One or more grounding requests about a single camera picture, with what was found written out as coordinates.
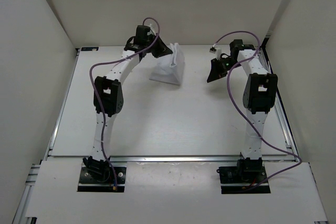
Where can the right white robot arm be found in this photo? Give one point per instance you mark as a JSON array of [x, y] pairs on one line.
[[258, 99]]

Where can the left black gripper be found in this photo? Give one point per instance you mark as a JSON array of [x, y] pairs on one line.
[[161, 49]]

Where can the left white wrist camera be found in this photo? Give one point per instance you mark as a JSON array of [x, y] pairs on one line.
[[151, 31]]

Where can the white skirt cloth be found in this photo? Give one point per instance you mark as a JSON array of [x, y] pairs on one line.
[[170, 68]]

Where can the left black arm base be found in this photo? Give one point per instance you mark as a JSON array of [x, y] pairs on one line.
[[98, 176]]

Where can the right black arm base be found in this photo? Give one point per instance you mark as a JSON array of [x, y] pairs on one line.
[[247, 177]]

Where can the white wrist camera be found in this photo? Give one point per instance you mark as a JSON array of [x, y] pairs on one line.
[[151, 31], [217, 51]]

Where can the left blue corner label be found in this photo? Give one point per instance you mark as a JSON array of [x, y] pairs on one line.
[[89, 48]]

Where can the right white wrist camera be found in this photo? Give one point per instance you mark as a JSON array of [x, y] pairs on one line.
[[217, 51]]

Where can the aluminium frame rail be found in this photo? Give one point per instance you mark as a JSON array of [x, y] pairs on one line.
[[176, 159]]

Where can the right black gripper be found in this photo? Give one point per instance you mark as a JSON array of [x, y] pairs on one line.
[[216, 72]]

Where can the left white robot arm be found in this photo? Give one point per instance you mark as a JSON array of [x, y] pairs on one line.
[[107, 79]]

